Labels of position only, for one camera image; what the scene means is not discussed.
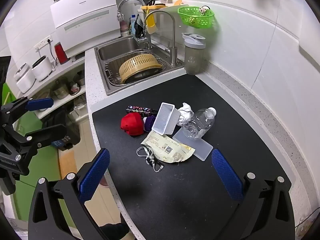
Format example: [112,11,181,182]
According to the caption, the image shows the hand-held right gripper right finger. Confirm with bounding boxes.
[211,149,297,240]

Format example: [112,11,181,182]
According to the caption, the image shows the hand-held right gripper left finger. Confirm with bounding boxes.
[27,148,130,240]

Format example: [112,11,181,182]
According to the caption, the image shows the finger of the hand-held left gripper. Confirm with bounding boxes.
[0,124,67,161]
[0,97,54,128]

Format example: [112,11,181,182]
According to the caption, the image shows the silver cord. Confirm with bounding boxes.
[136,146,165,172]

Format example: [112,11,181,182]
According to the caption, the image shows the clear plastic bottle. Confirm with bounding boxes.
[182,107,217,140]

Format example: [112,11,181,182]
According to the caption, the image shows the red cloth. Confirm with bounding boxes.
[121,113,145,136]

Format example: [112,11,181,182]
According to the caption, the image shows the purple and grey cloth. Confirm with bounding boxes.
[143,116,158,132]

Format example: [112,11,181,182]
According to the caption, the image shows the dark patterned box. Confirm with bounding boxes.
[126,106,158,117]

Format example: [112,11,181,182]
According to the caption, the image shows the white tissue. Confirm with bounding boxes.
[177,102,195,126]

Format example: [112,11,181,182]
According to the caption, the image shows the white plastic container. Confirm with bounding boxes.
[151,102,181,135]

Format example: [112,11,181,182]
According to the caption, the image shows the black storage box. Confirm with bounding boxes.
[51,127,81,151]

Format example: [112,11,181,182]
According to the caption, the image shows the white rice cooker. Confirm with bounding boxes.
[31,55,53,82]
[14,63,36,94]

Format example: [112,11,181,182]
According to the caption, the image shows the black counter mat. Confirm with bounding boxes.
[92,74,292,240]

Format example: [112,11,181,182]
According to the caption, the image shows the red electric kettle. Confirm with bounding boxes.
[54,42,70,65]

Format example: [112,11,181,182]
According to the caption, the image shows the cream snack wrapper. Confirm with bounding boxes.
[141,132,195,164]

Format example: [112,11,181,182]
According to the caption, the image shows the stainless steel sink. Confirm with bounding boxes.
[94,35,187,96]

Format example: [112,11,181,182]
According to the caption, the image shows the white countertop dishwasher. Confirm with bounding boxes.
[50,0,121,58]

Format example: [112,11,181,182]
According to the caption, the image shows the yellow plastic colander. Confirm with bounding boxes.
[119,54,163,85]

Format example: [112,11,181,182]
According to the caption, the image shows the grey shaker bottle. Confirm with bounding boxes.
[182,33,206,75]

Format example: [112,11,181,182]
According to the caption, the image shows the chrome kitchen faucet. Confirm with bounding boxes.
[117,0,153,49]

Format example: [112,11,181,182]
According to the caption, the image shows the tall gooseneck steel faucet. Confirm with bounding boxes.
[144,10,178,67]

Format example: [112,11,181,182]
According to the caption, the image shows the yellow plastic holder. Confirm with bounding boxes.
[141,4,167,34]

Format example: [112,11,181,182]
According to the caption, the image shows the white cutting board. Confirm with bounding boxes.
[150,4,190,48]

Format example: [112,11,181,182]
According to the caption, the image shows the green plastic basket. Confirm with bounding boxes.
[178,6,215,28]

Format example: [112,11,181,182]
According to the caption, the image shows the white wall socket strip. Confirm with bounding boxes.
[34,36,53,51]

